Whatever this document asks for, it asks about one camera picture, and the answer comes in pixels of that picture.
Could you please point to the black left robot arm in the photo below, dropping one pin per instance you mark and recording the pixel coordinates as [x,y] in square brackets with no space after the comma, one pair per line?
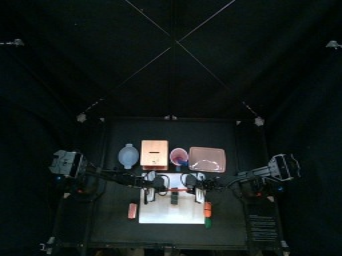
[107,175]

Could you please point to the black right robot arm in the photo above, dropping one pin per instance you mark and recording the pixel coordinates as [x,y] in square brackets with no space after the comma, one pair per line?
[256,173]

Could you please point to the salmon sushi piece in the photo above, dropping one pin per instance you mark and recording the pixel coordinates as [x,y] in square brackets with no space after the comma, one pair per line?
[133,211]

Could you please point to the pink square plate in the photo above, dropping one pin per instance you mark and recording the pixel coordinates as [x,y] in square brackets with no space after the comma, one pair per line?
[208,159]

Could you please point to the orange toy carrot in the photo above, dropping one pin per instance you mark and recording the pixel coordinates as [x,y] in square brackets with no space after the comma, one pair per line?
[208,210]

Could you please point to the pink cup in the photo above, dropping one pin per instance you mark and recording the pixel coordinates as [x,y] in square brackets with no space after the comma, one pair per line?
[180,156]

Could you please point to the wooden box with slot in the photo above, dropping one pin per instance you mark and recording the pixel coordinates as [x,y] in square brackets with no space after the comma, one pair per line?
[154,154]

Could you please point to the light blue bowl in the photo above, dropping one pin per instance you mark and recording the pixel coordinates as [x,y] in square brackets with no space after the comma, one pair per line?
[129,156]

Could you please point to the white text label sheet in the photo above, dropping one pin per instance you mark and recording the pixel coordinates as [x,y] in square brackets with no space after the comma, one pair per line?
[262,227]

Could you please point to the silver frame clamp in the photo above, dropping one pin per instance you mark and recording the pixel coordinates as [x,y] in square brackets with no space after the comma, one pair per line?
[333,44]
[260,121]
[17,42]
[170,117]
[81,117]

